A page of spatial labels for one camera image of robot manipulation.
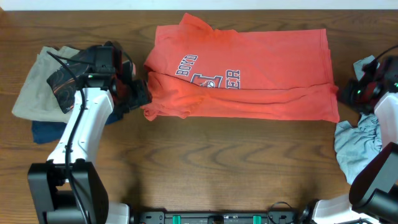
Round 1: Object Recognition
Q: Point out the light blue t-shirt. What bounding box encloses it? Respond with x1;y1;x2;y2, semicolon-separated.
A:
334;55;382;184

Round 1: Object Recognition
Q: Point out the red soccer t-shirt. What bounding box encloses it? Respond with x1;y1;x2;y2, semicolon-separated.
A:
143;14;340;123

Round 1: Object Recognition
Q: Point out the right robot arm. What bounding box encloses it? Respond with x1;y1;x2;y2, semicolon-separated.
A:
295;56;397;223

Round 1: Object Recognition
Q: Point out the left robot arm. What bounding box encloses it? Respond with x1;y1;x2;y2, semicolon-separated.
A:
27;41;152;224

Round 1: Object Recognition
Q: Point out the black orange patterned shirt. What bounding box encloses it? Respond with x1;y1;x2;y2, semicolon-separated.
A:
46;41;124;114

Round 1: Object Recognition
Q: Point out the beige folded garment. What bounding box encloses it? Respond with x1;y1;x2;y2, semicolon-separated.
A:
12;46;78;123

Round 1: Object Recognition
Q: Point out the navy blue folded garment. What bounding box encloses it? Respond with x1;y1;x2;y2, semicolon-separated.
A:
31;111;121;145

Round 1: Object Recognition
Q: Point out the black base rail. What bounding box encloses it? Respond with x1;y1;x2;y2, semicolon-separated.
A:
128;202;310;224

